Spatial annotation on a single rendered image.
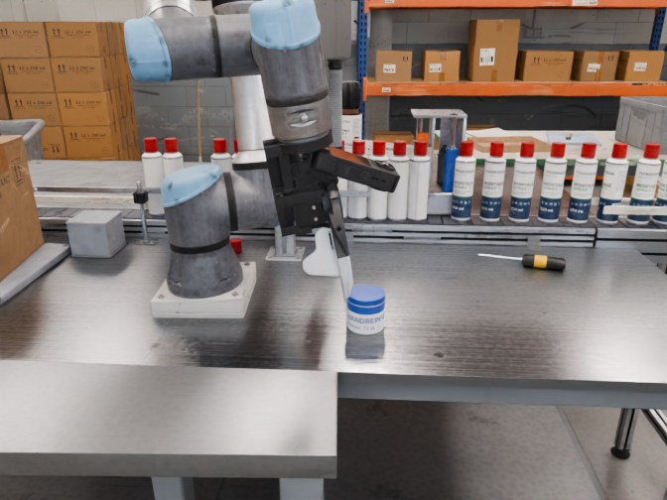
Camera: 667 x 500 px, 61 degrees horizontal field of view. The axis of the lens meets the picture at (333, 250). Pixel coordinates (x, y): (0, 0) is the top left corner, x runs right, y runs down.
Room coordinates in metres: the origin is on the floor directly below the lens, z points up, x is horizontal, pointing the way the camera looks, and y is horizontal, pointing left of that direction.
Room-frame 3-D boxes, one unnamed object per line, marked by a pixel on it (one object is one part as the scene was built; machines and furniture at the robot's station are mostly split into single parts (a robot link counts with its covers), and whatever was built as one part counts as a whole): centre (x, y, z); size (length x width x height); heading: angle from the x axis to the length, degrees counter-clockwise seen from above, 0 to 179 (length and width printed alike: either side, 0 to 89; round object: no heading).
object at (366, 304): (0.93, -0.06, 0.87); 0.07 x 0.07 x 0.07
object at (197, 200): (1.04, 0.26, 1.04); 0.13 x 0.12 x 0.14; 105
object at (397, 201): (1.42, -0.17, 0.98); 0.05 x 0.05 x 0.20
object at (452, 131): (1.51, -0.28, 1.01); 0.14 x 0.13 x 0.26; 87
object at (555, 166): (1.40, -0.56, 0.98); 0.05 x 0.05 x 0.20
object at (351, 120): (2.03, -0.06, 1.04); 0.09 x 0.09 x 0.29
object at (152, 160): (1.46, 0.47, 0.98); 0.05 x 0.05 x 0.20
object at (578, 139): (2.98, -1.26, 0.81); 0.32 x 0.24 x 0.01; 165
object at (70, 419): (1.04, 0.44, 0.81); 0.90 x 0.90 x 0.04; 89
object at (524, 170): (1.40, -0.48, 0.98); 0.05 x 0.05 x 0.20
